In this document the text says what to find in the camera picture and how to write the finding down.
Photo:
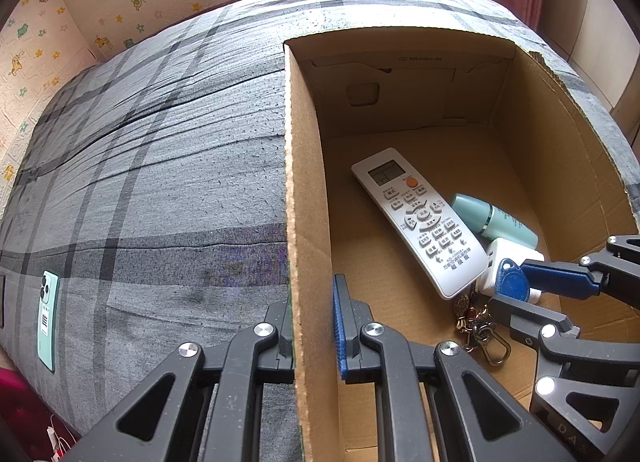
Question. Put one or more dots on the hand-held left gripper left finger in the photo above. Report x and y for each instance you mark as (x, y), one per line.
(285, 332)

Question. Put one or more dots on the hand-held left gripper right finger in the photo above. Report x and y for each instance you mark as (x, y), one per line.
(341, 332)

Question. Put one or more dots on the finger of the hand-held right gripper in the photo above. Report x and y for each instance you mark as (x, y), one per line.
(525, 314)
(555, 277)

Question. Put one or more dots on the large white charger plug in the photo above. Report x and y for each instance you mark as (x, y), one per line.
(510, 249)

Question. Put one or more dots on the cardboard box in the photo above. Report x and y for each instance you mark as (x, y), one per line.
(410, 322)

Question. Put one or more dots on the teal cosmetic bottle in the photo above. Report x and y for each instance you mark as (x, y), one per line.
(500, 222)

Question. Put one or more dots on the white remote control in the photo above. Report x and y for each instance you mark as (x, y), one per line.
(420, 222)

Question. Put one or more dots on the grey plaid blanket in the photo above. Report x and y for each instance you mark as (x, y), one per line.
(150, 192)

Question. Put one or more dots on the mint green smartphone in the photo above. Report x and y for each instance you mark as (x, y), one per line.
(48, 322)

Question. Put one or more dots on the beige wardrobe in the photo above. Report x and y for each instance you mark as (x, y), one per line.
(595, 32)

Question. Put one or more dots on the red cloth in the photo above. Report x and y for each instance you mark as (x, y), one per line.
(20, 412)

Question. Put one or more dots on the black flat device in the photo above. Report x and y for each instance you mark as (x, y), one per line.
(2, 302)

